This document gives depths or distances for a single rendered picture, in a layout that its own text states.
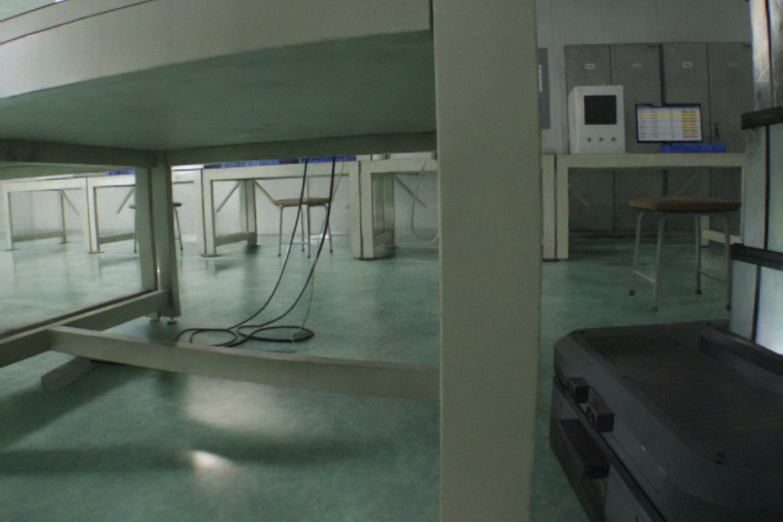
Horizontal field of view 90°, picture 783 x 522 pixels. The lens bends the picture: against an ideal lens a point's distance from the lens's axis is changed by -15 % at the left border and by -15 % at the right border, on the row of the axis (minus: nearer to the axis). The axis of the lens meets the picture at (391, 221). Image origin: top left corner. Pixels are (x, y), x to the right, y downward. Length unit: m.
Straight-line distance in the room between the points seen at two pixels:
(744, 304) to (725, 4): 5.37
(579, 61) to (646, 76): 0.68
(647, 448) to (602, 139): 3.11
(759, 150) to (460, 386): 0.61
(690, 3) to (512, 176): 5.62
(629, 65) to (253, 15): 4.72
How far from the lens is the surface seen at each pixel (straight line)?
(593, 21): 5.54
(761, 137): 0.81
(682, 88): 5.12
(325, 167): 3.52
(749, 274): 0.82
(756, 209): 0.82
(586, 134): 3.57
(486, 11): 0.35
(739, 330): 0.85
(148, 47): 0.47
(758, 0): 0.87
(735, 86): 5.35
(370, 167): 3.40
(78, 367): 1.61
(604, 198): 4.80
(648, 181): 4.91
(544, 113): 5.19
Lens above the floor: 0.54
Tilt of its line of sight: 4 degrees down
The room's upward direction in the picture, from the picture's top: 1 degrees counter-clockwise
